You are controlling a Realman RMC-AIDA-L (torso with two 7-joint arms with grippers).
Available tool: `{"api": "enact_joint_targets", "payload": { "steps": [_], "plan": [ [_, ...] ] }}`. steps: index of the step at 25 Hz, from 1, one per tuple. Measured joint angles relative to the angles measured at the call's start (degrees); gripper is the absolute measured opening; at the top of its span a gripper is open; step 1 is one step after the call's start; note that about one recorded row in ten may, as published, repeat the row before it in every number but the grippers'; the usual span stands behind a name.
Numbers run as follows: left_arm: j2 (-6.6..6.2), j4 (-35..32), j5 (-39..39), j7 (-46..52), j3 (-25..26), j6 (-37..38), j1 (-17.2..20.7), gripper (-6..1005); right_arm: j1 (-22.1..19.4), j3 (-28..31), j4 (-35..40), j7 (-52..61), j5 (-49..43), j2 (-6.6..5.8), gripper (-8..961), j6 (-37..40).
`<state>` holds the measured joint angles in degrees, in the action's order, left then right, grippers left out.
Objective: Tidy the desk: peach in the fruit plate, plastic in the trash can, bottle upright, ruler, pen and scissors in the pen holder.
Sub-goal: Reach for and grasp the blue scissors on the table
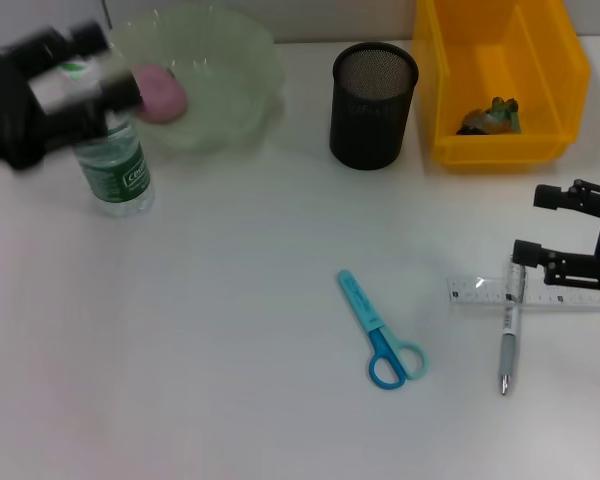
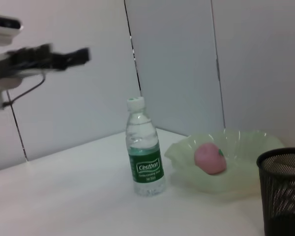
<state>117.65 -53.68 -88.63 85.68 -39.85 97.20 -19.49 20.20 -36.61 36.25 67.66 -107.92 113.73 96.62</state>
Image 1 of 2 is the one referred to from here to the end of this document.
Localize blue capped scissors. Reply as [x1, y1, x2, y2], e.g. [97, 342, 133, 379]
[336, 268, 428, 390]

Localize grey click pen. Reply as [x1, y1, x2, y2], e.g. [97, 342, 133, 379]
[497, 262, 527, 398]

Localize clear green-label water bottle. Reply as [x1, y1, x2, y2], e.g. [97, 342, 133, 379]
[72, 54, 156, 219]

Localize yellow plastic bin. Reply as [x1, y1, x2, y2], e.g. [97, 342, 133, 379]
[412, 0, 592, 174]

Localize translucent green fruit plate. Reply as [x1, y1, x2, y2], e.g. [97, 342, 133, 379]
[107, 4, 289, 156]

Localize black mesh pen holder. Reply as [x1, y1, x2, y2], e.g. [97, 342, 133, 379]
[328, 42, 420, 172]

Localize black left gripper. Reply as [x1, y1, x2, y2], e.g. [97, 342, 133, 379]
[0, 20, 146, 172]

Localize clear plastic ruler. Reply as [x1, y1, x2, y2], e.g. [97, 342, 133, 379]
[447, 269, 600, 312]

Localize green plastic wrapper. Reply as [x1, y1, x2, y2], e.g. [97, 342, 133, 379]
[454, 96, 524, 137]

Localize pink toy peach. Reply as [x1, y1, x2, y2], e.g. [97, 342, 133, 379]
[129, 62, 189, 125]

